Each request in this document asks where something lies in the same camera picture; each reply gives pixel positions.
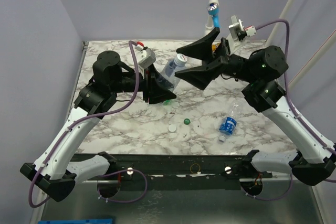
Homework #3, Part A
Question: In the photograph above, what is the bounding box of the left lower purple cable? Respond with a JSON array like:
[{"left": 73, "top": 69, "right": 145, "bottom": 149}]
[{"left": 97, "top": 168, "right": 148, "bottom": 204}]

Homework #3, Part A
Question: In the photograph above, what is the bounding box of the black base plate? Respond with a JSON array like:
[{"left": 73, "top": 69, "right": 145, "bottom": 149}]
[{"left": 93, "top": 154, "right": 272, "bottom": 191}]

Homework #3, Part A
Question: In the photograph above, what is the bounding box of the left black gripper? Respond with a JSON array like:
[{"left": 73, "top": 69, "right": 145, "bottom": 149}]
[{"left": 110, "top": 61, "right": 176, "bottom": 103}]

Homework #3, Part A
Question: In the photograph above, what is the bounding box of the blue label clear bottle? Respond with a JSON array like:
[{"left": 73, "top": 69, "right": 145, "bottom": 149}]
[{"left": 219, "top": 101, "right": 242, "bottom": 139}]

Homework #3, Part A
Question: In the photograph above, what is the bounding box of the white red-logo bottle cap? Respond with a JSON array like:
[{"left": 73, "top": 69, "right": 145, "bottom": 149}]
[{"left": 174, "top": 54, "right": 187, "bottom": 66}]

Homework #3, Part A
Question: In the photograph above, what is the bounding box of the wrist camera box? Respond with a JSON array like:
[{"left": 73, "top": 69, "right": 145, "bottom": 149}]
[
  {"left": 135, "top": 41, "right": 156, "bottom": 70},
  {"left": 226, "top": 15, "right": 257, "bottom": 54}
]

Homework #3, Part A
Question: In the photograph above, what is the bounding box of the small clear water bottle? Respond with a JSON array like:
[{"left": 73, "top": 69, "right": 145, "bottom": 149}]
[{"left": 158, "top": 56, "right": 186, "bottom": 91}]

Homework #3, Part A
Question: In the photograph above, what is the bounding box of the blue bin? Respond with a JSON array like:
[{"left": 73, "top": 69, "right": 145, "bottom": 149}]
[{"left": 37, "top": 218, "right": 114, "bottom": 224}]

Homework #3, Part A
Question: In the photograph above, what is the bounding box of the green plastic bottle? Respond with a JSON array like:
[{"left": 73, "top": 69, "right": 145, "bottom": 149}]
[{"left": 162, "top": 100, "right": 173, "bottom": 105}]

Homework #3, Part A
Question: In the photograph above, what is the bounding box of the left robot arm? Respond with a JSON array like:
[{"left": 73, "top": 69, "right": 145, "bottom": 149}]
[{"left": 20, "top": 48, "right": 176, "bottom": 208}]

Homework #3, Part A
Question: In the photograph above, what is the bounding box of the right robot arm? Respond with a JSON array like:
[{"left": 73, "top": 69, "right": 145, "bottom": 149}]
[{"left": 175, "top": 27, "right": 335, "bottom": 186}]

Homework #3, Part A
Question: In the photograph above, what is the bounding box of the white pipe frame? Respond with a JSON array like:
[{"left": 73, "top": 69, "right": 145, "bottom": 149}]
[{"left": 208, "top": 0, "right": 335, "bottom": 86}]

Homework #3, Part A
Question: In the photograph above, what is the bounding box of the green bottle cap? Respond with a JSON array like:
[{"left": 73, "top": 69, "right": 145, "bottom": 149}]
[{"left": 184, "top": 119, "right": 191, "bottom": 125}]

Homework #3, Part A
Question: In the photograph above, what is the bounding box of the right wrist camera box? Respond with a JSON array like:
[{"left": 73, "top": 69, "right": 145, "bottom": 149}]
[{"left": 226, "top": 15, "right": 257, "bottom": 54}]

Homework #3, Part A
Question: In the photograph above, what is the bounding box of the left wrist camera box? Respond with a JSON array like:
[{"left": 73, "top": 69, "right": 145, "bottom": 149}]
[{"left": 135, "top": 41, "right": 156, "bottom": 70}]

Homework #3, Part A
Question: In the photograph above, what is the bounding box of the blue faucet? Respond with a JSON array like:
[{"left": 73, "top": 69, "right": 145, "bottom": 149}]
[{"left": 207, "top": 2, "right": 220, "bottom": 28}]

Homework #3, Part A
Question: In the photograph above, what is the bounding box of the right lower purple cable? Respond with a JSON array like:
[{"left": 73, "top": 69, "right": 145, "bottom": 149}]
[{"left": 243, "top": 174, "right": 293, "bottom": 201}]

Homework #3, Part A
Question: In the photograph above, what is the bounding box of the blue white bottle cap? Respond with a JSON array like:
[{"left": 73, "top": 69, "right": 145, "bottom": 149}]
[{"left": 218, "top": 136, "right": 226, "bottom": 143}]

